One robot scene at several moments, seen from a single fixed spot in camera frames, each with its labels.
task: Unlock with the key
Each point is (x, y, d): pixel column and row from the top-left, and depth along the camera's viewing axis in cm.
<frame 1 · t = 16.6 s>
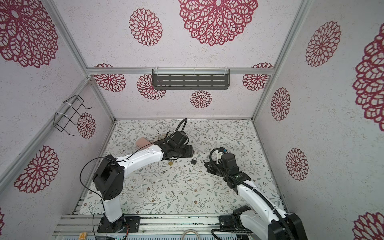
left hand: (189, 154, 88), fingers open
right hand: (204, 162, 82), fingers closed
pink glasses case: (141, 142, 109), on the table
small brass padlock: (170, 163, 98), on the table
black padlock: (194, 161, 99), on the table
small silver key: (164, 171, 94), on the table

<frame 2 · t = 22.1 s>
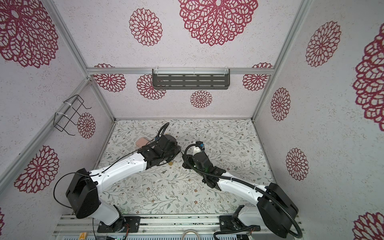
left hand: (180, 149, 83), fingers open
right hand: (180, 154, 79), fingers closed
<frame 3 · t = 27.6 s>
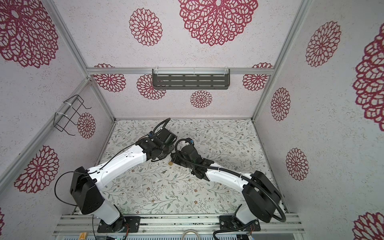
left hand: (172, 150, 83), fingers open
right hand: (169, 152, 79), fingers closed
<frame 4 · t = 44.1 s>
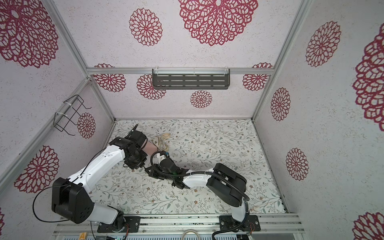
left hand: (143, 164, 83), fingers open
right hand: (142, 168, 78), fingers closed
map print glasses case: (164, 142, 106), point 2 cm above the table
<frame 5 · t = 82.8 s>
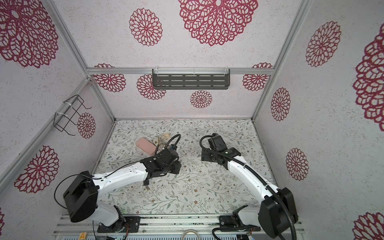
left hand: (178, 167, 85), fingers closed
right hand: (206, 152, 83), fingers open
